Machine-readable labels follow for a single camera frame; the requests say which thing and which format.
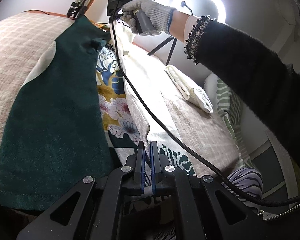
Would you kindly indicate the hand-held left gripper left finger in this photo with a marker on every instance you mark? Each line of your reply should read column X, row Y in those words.
column 140, row 170

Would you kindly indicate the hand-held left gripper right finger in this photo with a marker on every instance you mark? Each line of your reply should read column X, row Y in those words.
column 154, row 170

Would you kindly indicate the green and cream cloth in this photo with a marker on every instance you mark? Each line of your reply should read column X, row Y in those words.
column 52, row 130

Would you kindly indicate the person's right forearm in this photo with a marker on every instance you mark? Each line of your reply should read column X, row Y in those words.
column 240, row 62

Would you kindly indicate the person's right hand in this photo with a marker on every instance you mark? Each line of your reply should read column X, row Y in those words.
column 155, row 11

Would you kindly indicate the folded metal tripod stand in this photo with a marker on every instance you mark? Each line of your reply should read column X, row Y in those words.
column 76, row 7

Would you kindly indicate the floral printed cloth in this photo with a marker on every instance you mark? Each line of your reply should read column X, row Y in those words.
column 115, row 110

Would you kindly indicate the gooseneck phone holder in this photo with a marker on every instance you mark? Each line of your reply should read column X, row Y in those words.
column 190, row 8

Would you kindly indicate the black mini tripod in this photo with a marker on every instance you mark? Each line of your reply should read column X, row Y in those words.
column 170, row 52

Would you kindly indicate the folded cream cloth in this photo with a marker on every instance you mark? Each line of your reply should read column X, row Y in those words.
column 190, row 90

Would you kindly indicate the flat leaf print pillow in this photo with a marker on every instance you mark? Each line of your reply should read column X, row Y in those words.
column 240, row 145

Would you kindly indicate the lilac zebra print clothing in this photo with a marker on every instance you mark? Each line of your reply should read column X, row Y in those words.
column 247, row 182

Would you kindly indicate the green striped pillow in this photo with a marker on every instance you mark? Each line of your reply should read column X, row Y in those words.
column 236, row 110

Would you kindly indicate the white leaf print pillow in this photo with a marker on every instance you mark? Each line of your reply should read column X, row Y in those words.
column 222, row 90

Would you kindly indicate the beige plaid blanket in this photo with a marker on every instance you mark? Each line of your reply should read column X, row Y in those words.
column 15, row 55

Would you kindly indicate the white framed grey panel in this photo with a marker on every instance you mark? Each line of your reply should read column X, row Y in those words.
column 272, row 170

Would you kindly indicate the person's dark zip jacket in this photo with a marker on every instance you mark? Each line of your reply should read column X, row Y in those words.
column 290, row 225

